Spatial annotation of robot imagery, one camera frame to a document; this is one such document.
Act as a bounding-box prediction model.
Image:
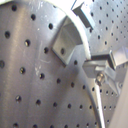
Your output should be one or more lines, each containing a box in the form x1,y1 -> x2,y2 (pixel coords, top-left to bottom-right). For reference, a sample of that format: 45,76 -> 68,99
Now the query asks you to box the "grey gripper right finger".
91,46 -> 128,70

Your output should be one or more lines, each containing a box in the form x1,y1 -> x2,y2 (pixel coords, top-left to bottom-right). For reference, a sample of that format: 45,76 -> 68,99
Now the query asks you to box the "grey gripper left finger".
83,60 -> 116,88

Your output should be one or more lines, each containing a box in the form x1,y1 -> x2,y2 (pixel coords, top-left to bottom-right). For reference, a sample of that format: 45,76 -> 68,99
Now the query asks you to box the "white cable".
54,0 -> 107,128

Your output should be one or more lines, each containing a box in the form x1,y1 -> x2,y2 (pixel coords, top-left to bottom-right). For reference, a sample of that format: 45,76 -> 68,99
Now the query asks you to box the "perforated metal breadboard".
0,0 -> 128,128

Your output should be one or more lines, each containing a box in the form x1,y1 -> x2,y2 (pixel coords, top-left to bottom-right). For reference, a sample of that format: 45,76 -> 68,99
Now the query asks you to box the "grey cable clip bracket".
52,18 -> 82,65

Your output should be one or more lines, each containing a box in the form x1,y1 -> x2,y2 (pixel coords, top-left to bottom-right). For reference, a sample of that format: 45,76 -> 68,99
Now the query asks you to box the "grey upper cable clip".
72,0 -> 95,28

